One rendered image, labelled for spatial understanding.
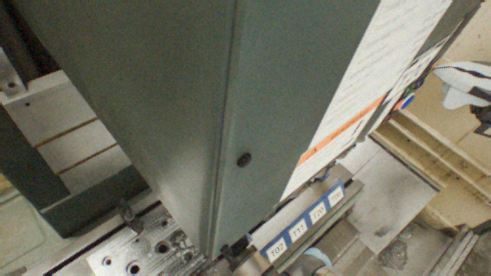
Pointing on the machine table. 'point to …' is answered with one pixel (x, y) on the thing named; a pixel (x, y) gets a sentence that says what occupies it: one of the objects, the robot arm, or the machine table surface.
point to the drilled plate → (149, 241)
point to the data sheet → (381, 57)
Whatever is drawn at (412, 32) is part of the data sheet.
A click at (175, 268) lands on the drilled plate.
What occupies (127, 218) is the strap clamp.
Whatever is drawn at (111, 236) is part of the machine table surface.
